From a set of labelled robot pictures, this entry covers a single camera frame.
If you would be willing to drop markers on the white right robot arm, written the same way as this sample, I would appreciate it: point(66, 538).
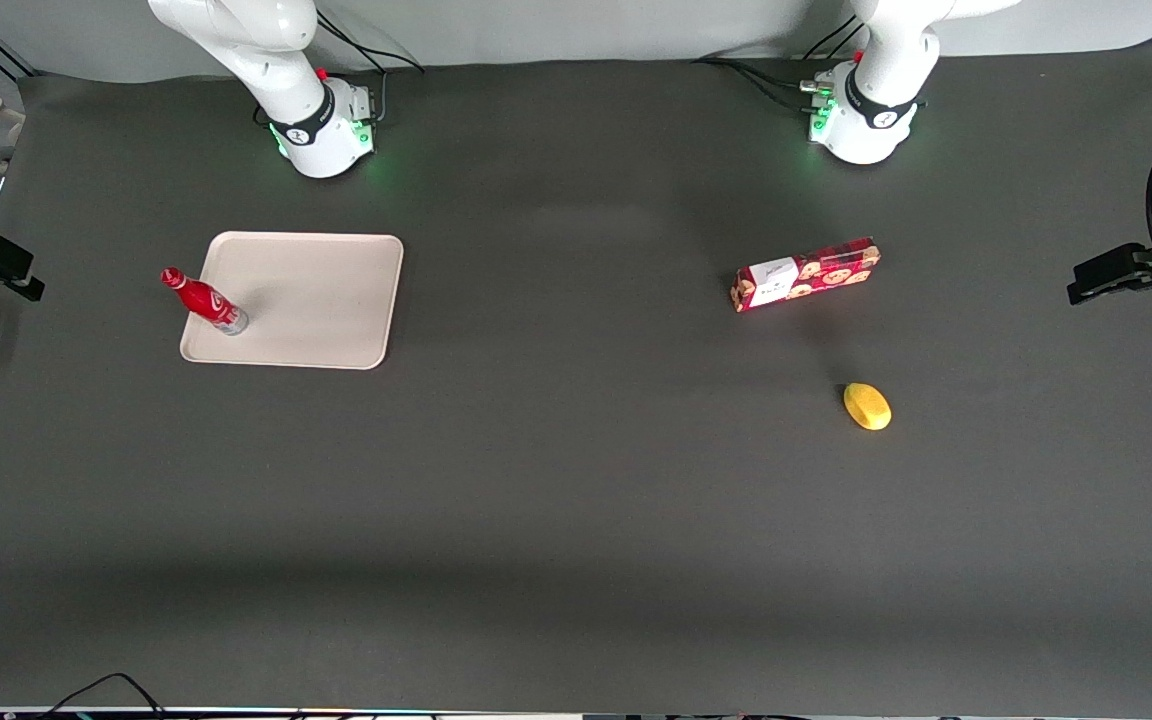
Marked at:
point(306, 110)

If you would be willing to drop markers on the yellow lemon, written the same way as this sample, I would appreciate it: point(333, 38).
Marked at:
point(868, 407)

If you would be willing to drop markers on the beige plastic tray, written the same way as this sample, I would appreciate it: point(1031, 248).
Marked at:
point(316, 300)

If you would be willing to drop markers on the red coke bottle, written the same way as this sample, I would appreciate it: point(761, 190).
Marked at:
point(208, 303)

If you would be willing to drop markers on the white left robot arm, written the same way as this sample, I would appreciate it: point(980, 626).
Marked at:
point(871, 110)

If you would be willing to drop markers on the red tartan cookie box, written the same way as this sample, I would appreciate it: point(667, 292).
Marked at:
point(806, 275)

